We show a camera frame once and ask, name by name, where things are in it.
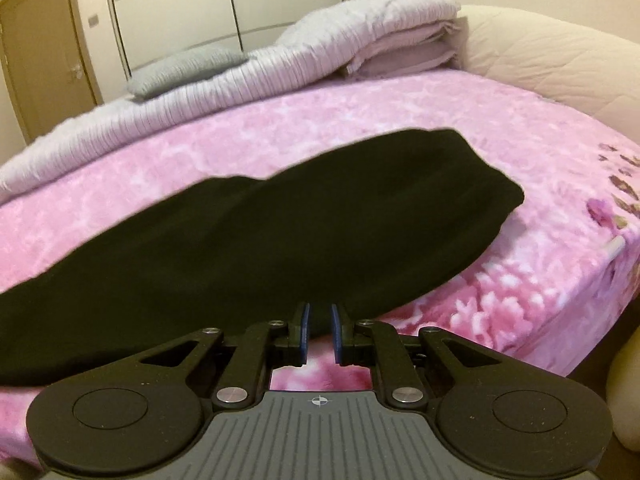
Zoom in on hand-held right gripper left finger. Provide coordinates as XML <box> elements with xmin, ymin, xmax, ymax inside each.
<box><xmin>140</xmin><ymin>302</ymin><xmax>312</xmax><ymax>408</ymax></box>

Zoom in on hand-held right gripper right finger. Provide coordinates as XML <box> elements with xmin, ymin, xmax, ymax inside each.
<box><xmin>330</xmin><ymin>304</ymin><xmax>503</xmax><ymax>406</ymax></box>

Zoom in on black pants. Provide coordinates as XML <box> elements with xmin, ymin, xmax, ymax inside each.
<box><xmin>0</xmin><ymin>129</ymin><xmax>525</xmax><ymax>388</ymax></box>

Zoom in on white round lidded bucket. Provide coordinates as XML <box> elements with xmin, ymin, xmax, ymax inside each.
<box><xmin>606</xmin><ymin>345</ymin><xmax>640</xmax><ymax>447</ymax></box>

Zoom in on pink floral blanket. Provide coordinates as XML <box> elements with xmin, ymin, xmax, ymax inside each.
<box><xmin>0</xmin><ymin>69</ymin><xmax>640</xmax><ymax>461</ymax></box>

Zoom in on white ribbed quilt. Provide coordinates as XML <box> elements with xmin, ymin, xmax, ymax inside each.
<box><xmin>0</xmin><ymin>0</ymin><xmax>462</xmax><ymax>196</ymax></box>

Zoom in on folded pink sheet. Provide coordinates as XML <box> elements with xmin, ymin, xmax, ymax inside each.
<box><xmin>342</xmin><ymin>15</ymin><xmax>471</xmax><ymax>78</ymax></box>

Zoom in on grey pillow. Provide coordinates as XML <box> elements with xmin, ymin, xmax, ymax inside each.
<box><xmin>126</xmin><ymin>45</ymin><xmax>249</xmax><ymax>101</ymax></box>

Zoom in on white pillow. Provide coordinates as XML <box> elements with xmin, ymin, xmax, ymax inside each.
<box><xmin>457</xmin><ymin>5</ymin><xmax>640</xmax><ymax>133</ymax></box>

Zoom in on cream wardrobe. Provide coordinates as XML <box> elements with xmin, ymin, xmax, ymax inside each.
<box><xmin>102</xmin><ymin>0</ymin><xmax>351</xmax><ymax>78</ymax></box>

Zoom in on brown wooden door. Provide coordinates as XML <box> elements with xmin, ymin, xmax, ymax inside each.
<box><xmin>0</xmin><ymin>0</ymin><xmax>103</xmax><ymax>143</ymax></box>

